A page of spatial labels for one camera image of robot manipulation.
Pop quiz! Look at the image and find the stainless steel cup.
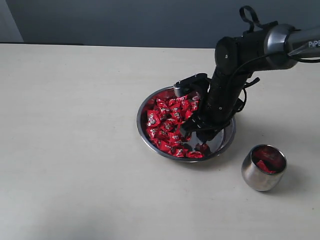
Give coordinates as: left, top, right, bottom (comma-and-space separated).
241, 144, 288, 192

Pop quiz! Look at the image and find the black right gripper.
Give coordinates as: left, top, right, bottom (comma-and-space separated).
179, 98, 244, 150

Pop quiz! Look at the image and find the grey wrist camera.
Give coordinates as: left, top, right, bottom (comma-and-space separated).
173, 73, 211, 99

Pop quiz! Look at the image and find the round steel plate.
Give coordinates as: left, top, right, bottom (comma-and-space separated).
136, 86, 236, 163

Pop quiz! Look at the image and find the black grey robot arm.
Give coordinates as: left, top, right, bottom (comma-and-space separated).
173, 5, 320, 143

